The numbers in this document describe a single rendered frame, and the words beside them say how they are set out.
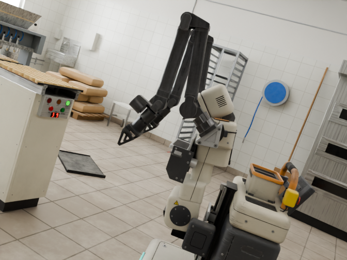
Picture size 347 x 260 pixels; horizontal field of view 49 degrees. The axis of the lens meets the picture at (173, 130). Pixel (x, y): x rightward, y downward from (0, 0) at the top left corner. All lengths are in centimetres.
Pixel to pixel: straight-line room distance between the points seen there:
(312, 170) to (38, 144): 339
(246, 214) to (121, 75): 571
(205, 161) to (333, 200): 335
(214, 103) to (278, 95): 418
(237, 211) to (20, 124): 153
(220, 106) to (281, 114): 430
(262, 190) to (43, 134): 151
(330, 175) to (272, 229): 332
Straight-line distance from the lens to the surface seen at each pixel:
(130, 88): 701
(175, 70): 166
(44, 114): 256
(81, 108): 642
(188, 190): 183
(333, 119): 493
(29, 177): 275
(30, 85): 257
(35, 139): 264
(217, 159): 182
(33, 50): 335
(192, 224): 179
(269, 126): 606
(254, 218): 170
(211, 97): 177
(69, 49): 792
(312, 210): 506
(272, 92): 594
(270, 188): 183
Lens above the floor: 124
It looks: 8 degrees down
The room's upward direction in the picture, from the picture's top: 19 degrees clockwise
